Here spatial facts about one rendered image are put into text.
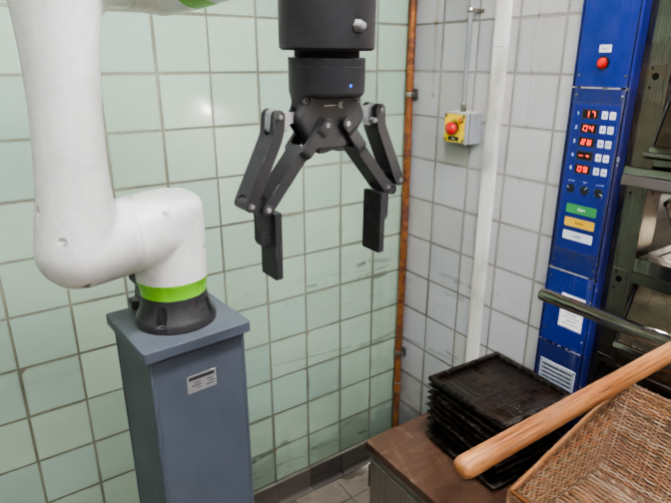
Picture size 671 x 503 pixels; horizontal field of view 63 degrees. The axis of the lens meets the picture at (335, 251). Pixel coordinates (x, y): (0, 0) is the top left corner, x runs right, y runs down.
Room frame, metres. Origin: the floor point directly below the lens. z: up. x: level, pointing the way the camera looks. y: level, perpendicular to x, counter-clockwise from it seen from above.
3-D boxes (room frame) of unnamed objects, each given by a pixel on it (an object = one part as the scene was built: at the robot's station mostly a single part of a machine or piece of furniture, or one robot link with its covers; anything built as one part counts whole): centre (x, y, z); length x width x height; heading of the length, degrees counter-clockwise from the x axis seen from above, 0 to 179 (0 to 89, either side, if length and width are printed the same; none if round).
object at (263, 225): (0.51, 0.08, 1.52); 0.03 x 0.01 x 0.05; 127
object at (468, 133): (1.82, -0.41, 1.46); 0.10 x 0.07 x 0.10; 34
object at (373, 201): (0.61, -0.04, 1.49); 0.03 x 0.01 x 0.07; 37
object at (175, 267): (0.95, 0.31, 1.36); 0.16 x 0.13 x 0.19; 142
